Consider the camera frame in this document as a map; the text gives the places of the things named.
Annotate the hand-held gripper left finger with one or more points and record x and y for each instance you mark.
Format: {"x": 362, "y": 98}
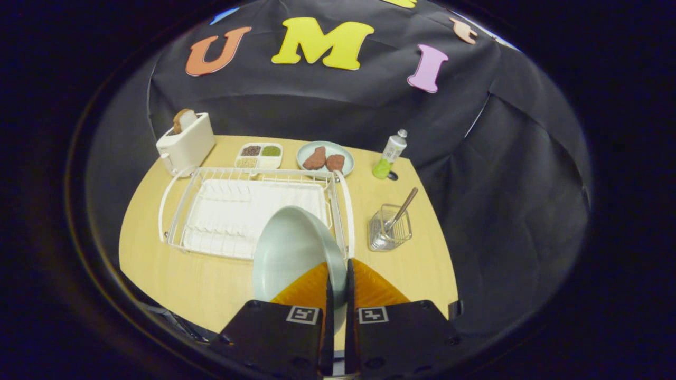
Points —
{"x": 328, "y": 338}

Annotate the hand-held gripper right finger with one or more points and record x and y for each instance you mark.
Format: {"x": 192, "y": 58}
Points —
{"x": 349, "y": 338}

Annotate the pale green plate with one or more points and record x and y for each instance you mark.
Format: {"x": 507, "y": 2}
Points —
{"x": 290, "y": 248}

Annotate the round green serving dish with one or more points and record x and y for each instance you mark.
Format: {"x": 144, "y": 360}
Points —
{"x": 338, "y": 148}

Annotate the white ribbed drain tray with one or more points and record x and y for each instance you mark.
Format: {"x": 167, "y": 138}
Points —
{"x": 227, "y": 211}

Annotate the reddish brown meat piece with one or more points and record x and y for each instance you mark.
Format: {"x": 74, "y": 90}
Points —
{"x": 335, "y": 162}
{"x": 315, "y": 158}

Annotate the white divided grain tray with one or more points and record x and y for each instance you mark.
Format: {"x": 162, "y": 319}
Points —
{"x": 270, "y": 162}

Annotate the green drink bottle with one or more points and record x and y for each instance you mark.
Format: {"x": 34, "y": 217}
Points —
{"x": 391, "y": 152}

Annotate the black backdrop cloth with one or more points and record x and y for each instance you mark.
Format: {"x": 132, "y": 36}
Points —
{"x": 317, "y": 105}

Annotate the white toaster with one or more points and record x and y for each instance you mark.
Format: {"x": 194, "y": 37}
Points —
{"x": 185, "y": 145}

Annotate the brown bread slice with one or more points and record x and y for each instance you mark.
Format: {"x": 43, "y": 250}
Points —
{"x": 184, "y": 120}

